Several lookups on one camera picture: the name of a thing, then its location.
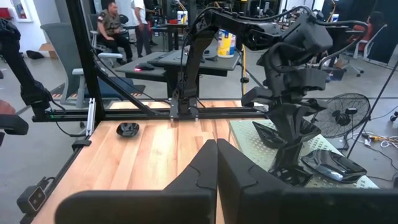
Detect white cabinet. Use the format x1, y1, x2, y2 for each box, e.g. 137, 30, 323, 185
10, 0, 34, 23

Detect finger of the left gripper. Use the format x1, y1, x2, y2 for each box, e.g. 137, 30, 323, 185
267, 105, 300, 171
291, 98, 327, 170

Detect small black box camera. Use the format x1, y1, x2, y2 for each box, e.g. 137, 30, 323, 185
16, 184, 48, 214

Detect mint green perforated shelf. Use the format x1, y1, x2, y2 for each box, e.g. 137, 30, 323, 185
228, 119, 379, 189

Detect black chair armrest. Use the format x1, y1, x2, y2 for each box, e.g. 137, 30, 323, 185
0, 113, 29, 147

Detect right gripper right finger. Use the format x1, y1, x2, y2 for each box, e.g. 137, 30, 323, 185
216, 138, 398, 224

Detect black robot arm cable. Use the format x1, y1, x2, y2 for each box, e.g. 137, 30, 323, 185
310, 18, 371, 71

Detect black desk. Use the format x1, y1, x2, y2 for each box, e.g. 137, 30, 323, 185
154, 22, 189, 53

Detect tangled white yellow cables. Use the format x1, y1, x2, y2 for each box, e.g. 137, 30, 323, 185
356, 130, 398, 151

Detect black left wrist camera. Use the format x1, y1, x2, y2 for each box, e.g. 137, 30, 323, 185
241, 86, 276, 107

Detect black computer mouse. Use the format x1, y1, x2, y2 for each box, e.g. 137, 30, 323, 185
134, 62, 156, 72

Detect dark grey side table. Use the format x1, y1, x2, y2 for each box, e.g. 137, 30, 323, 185
114, 44, 242, 101

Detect cardboard box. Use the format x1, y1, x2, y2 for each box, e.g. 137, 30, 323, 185
38, 42, 58, 60

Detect long black cable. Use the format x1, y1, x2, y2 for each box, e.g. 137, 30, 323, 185
345, 60, 398, 159

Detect black floor fan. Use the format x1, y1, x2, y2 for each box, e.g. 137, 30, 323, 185
310, 92, 372, 151

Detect yellow cable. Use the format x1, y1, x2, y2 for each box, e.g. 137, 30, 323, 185
241, 43, 248, 96

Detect white bracket strip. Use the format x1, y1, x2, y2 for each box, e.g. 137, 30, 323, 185
87, 97, 96, 136

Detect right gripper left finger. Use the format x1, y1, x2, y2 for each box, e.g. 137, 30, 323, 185
55, 139, 219, 224

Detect black box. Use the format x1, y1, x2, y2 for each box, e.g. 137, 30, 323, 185
325, 66, 347, 82

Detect black bag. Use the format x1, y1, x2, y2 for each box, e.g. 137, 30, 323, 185
25, 50, 45, 60

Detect person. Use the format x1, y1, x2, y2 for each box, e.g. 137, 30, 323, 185
347, 11, 386, 52
130, 0, 154, 59
0, 99, 16, 116
96, 2, 134, 65

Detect white office chair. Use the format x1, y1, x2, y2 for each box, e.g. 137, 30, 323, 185
348, 22, 388, 78
88, 13, 124, 68

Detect grey office chair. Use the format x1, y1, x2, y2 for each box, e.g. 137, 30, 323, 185
40, 22, 104, 108

